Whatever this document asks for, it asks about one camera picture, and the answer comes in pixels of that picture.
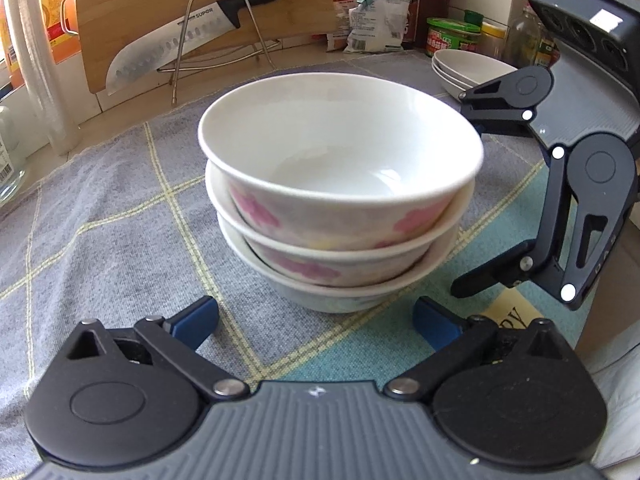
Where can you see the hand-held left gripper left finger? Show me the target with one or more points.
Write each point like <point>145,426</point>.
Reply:
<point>197,320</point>

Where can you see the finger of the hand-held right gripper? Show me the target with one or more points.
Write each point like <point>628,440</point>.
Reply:
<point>490,110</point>
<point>500,270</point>

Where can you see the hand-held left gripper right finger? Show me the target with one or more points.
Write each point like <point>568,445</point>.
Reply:
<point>435,325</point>

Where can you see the white fruit print plate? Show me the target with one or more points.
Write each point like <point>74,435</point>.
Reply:
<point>445,81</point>
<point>452,92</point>
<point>470,67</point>

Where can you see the white pink floral bowl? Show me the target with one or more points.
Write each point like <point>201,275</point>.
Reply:
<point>320,300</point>
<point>310,267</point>
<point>340,160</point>

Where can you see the green label glass jar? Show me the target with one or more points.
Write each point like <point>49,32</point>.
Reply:
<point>547,55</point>

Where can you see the yellow lid jar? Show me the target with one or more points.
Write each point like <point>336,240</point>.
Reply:
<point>492,35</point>

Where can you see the green lid food tub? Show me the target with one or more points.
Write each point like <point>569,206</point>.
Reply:
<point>450,40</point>

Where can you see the grey plaid table mat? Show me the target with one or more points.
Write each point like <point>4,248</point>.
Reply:
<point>125,210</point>

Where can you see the white printed food bag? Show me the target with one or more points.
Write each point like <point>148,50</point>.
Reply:
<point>385,15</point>

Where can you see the red label white food bag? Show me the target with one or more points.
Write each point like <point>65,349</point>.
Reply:
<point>342,15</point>

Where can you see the glass jar with label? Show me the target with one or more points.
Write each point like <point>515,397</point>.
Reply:
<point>10,160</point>

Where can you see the wooden cutting board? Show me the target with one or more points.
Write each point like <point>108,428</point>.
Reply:
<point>150,20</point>

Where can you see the orange printed box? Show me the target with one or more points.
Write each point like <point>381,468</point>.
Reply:
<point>57,20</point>

